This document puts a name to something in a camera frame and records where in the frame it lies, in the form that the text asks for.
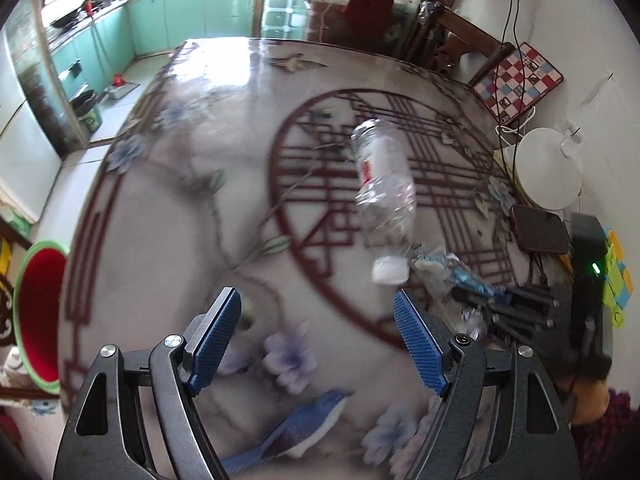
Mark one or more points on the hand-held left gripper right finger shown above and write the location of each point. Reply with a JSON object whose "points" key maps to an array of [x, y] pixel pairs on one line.
{"points": [[417, 342]]}

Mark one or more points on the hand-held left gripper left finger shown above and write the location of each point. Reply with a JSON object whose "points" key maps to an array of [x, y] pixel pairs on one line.
{"points": [[215, 335]]}

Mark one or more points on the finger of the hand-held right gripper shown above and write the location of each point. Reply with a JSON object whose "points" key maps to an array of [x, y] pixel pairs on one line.
{"points": [[522, 321], [530, 295]]}

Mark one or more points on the blue white plastic wrapper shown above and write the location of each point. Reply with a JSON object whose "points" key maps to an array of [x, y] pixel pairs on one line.
{"points": [[460, 272]]}

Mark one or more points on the crushed clear plastic bottle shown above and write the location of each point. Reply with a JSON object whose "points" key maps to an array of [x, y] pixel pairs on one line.
{"points": [[387, 190]]}

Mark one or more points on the green bin with red liner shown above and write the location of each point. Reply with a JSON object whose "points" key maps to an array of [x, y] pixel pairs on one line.
{"points": [[40, 310]]}

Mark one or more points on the person's right forearm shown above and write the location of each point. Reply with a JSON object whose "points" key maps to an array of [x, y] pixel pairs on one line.
{"points": [[617, 435]]}

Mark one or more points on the person's right hand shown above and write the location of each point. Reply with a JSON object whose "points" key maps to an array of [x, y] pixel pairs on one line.
{"points": [[590, 402]]}

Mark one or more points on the yellow green toy box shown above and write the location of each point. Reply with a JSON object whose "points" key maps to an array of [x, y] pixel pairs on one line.
{"points": [[617, 280]]}

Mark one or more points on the crumpled clear wrapper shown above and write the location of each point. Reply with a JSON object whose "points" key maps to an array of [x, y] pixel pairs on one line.
{"points": [[470, 321]]}

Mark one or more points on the dark red phone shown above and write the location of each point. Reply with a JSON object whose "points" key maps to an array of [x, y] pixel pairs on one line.
{"points": [[540, 230]]}

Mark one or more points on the white round lamp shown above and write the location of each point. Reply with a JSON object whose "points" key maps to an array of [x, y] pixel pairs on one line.
{"points": [[547, 167]]}

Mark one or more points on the white shoe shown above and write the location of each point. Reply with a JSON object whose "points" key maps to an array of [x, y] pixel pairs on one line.
{"points": [[12, 370]]}

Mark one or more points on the checkered chair cushion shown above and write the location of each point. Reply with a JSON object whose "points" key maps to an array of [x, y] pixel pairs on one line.
{"points": [[520, 82]]}

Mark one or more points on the small green kitchen bin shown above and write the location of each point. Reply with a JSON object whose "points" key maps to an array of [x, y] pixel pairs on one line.
{"points": [[89, 115]]}

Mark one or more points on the brown wooden chair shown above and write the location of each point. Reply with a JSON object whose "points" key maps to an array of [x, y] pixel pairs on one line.
{"points": [[465, 40]]}

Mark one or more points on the white refrigerator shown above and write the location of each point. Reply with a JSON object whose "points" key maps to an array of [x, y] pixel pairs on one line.
{"points": [[25, 150]]}

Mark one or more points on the teal kitchen cabinets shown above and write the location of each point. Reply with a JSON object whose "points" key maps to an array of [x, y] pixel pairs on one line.
{"points": [[190, 15]]}

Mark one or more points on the black wok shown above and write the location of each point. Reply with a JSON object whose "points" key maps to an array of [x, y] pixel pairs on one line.
{"points": [[65, 20]]}

